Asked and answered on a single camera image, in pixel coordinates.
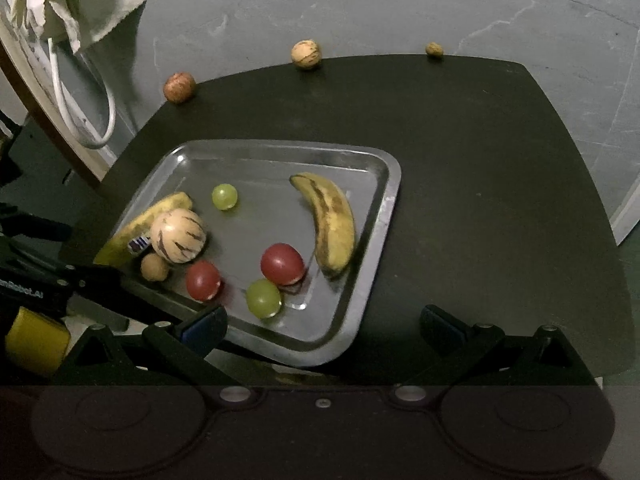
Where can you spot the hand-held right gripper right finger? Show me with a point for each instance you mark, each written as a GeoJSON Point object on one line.
{"type": "Point", "coordinates": [447, 329]}

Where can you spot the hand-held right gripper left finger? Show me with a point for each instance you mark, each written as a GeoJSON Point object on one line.
{"type": "Point", "coordinates": [202, 329]}

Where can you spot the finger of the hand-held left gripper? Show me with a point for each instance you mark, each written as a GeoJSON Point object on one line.
{"type": "Point", "coordinates": [95, 274]}
{"type": "Point", "coordinates": [35, 227]}

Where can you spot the red cherry tomato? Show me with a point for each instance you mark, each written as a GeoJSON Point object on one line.
{"type": "Point", "coordinates": [203, 280]}
{"type": "Point", "coordinates": [282, 263]}

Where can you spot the small brown longan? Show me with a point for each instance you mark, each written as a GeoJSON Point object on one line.
{"type": "Point", "coordinates": [154, 267]}

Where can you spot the green grape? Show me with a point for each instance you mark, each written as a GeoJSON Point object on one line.
{"type": "Point", "coordinates": [224, 197]}
{"type": "Point", "coordinates": [263, 298]}

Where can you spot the large striped pepino melon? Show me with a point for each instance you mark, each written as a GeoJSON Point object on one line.
{"type": "Point", "coordinates": [177, 236]}

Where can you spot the spotted yellow banana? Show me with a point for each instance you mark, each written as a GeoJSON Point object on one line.
{"type": "Point", "coordinates": [332, 230]}

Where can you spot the metal tray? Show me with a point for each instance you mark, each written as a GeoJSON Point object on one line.
{"type": "Point", "coordinates": [260, 180]}

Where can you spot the reddish brown round fruit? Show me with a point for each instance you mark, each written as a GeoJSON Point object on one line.
{"type": "Point", "coordinates": [179, 87]}

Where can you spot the stickered yellow banana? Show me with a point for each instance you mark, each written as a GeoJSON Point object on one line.
{"type": "Point", "coordinates": [150, 215]}

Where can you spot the grey paper bag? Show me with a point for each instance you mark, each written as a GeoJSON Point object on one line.
{"type": "Point", "coordinates": [112, 5]}

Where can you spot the walnut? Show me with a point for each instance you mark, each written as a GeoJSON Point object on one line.
{"type": "Point", "coordinates": [434, 50]}

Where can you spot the small striped pepino melon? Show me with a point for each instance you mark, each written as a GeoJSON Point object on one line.
{"type": "Point", "coordinates": [306, 54]}

